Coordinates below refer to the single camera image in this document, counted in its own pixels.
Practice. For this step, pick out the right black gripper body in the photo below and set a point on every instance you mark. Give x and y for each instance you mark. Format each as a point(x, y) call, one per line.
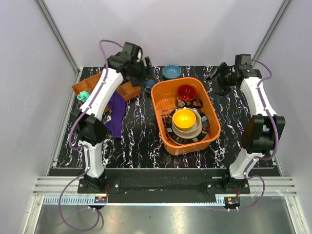
point(225, 78)

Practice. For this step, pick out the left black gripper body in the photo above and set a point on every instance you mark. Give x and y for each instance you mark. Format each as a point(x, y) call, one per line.
point(139, 73)

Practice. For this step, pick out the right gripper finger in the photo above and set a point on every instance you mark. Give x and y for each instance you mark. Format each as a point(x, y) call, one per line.
point(213, 75)
point(222, 90)

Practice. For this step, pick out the black skull mug red inside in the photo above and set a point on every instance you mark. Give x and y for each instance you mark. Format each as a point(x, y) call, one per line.
point(187, 97)

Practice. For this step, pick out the black striped cream plate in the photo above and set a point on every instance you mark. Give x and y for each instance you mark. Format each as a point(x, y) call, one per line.
point(203, 131)

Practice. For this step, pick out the yellow orange small bowl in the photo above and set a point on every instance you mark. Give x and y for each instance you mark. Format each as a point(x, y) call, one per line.
point(184, 119)

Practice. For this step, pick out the beige grey ceramic bowl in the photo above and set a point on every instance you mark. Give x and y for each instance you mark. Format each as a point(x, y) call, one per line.
point(192, 131)

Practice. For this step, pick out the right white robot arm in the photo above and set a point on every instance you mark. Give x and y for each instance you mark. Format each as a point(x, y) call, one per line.
point(261, 136)

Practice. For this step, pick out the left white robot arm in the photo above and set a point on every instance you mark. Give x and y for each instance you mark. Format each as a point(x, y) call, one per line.
point(91, 131)

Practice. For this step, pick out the orange plastic dish bin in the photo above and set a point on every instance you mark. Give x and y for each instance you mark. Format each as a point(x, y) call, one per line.
point(164, 101)

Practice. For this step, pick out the dark blue small cup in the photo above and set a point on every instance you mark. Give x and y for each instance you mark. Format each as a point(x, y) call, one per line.
point(149, 85)

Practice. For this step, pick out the teal blue ceramic bowl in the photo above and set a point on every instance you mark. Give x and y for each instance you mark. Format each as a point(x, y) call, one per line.
point(171, 72)

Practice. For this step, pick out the orange compartment organizer tray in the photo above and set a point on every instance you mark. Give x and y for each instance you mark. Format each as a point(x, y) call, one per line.
point(85, 84)

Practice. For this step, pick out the purple cloth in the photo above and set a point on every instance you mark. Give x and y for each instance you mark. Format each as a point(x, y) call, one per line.
point(117, 105)

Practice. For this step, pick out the mint green sock bundle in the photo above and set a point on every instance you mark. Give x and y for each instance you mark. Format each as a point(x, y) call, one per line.
point(83, 96)

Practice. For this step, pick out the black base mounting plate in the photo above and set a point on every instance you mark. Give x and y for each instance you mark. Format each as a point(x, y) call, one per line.
point(161, 186)

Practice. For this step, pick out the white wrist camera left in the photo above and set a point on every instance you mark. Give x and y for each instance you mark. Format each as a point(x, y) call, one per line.
point(139, 54)

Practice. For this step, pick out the aluminium frame rail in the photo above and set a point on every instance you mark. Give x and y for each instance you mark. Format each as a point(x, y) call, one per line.
point(55, 31)

